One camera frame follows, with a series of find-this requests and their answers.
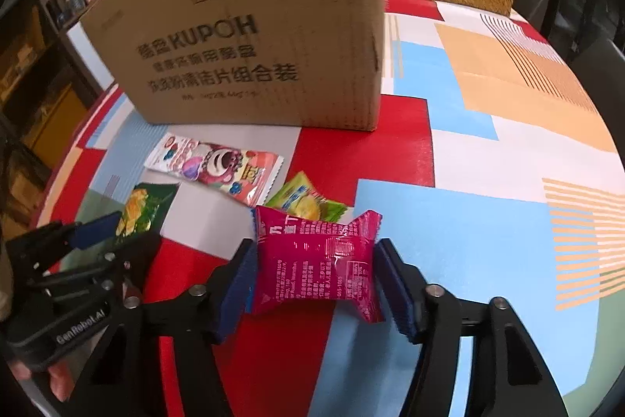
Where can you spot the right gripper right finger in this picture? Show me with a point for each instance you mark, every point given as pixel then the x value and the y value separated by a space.
pixel 508 375

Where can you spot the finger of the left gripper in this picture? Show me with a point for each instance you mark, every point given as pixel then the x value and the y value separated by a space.
pixel 126 263
pixel 41 248

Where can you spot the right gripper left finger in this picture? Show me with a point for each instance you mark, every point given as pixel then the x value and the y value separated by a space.
pixel 123 374

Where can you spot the pink Lotso bear candy packet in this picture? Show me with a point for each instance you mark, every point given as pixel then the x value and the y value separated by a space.
pixel 245 175

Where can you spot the magenta snack packet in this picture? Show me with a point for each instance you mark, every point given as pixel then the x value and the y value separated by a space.
pixel 313 259

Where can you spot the yellow green small candy packet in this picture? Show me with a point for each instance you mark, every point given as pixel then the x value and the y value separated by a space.
pixel 298 197

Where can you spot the dark green snack packet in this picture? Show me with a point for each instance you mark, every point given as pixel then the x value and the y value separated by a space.
pixel 145 209

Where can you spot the colourful patchwork tablecloth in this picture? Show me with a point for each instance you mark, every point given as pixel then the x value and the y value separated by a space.
pixel 493 173

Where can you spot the KUPOH cardboard box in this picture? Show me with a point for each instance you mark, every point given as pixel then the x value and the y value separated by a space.
pixel 313 63

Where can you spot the right near dark chair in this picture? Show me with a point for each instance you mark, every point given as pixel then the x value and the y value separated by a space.
pixel 601 70

